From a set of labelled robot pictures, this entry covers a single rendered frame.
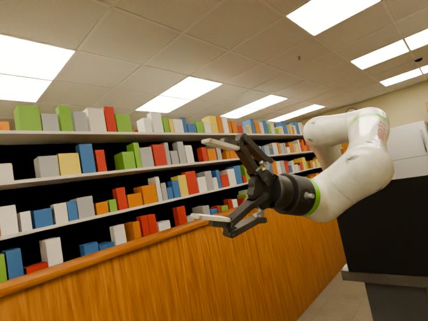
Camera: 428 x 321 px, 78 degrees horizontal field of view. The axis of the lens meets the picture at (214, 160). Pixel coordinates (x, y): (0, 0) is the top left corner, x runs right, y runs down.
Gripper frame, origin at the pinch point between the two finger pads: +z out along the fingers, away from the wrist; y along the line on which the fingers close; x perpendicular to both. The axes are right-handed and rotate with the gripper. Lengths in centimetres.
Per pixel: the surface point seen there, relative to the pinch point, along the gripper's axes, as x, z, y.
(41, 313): 94, 12, 60
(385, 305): 10, -96, 35
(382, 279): 8, -88, 24
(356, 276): 16, -86, 26
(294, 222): 145, -207, 17
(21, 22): 169, 51, -92
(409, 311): 3, -98, 34
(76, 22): 160, 21, -102
